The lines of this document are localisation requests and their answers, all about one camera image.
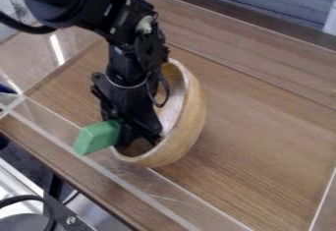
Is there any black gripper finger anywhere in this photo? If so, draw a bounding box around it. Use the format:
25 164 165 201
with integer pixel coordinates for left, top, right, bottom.
119 124 141 146
100 100 124 121

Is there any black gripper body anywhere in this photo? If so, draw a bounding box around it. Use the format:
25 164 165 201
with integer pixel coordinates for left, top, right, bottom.
91 72 163 144

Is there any green rectangular block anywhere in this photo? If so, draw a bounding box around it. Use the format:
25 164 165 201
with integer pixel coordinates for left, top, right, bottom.
73 119 123 155

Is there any brown wooden bowl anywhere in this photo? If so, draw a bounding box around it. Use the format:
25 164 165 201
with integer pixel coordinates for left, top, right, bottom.
111 58 207 168

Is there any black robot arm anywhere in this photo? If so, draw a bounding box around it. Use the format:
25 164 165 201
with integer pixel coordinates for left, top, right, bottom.
0 0 169 146

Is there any black table leg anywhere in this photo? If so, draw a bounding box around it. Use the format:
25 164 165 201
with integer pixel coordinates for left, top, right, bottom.
48 175 64 200

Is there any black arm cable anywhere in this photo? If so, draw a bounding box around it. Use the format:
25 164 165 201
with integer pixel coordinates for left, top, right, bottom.
145 69 172 109

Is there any clear acrylic tray enclosure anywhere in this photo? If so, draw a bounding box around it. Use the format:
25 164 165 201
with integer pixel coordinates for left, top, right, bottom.
0 0 336 231

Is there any black metal bracket with screw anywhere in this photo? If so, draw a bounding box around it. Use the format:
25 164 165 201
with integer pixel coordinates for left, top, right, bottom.
43 195 97 231

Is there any black cable loop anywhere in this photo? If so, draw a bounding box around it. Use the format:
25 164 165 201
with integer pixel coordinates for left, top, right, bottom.
0 195 60 231

